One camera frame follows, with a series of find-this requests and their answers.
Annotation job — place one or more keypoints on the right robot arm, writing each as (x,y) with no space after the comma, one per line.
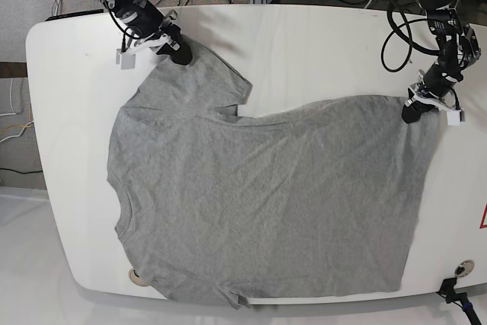
(130,43)

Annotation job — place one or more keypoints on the grey t-shirt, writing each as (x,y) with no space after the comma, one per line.
(217,208)

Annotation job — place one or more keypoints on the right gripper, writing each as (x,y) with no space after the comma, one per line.
(147,23)

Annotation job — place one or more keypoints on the silver table grommet right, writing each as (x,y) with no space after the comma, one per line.
(464,269)

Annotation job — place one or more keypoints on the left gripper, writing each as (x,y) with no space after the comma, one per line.
(434,89)

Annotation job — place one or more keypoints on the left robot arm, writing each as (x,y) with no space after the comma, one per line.
(458,49)

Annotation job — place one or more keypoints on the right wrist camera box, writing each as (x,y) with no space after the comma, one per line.
(127,61)

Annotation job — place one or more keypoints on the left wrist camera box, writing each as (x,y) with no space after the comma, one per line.
(455,117)

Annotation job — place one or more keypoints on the red triangle warning sticker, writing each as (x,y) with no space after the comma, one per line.
(483,223)

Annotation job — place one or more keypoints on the black clamp with cable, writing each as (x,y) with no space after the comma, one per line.
(448,292)

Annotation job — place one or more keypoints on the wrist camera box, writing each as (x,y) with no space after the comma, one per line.
(127,61)
(455,117)

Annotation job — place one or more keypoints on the beige table grommet left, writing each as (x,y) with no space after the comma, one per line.
(136,279)

